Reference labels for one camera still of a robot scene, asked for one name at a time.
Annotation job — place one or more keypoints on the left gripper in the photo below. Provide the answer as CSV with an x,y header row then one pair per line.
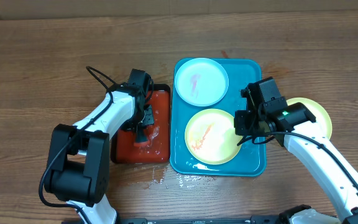
x,y
148,121

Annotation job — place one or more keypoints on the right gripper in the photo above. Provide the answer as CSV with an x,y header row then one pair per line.
x,y
242,123

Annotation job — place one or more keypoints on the yellow plate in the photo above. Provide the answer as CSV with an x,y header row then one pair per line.
x,y
210,137
322,116

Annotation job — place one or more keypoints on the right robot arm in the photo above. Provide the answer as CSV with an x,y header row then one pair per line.
x,y
296,128

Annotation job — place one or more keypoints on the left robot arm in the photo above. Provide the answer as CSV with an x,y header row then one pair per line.
x,y
77,171

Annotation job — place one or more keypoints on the black tray with red water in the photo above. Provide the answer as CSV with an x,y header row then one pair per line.
x,y
122,146

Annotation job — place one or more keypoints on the teal plastic tray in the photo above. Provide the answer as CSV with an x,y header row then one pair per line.
x,y
250,161

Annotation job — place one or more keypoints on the light blue plate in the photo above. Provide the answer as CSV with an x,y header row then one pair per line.
x,y
201,82

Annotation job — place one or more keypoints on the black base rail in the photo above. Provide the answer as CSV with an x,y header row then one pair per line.
x,y
256,219

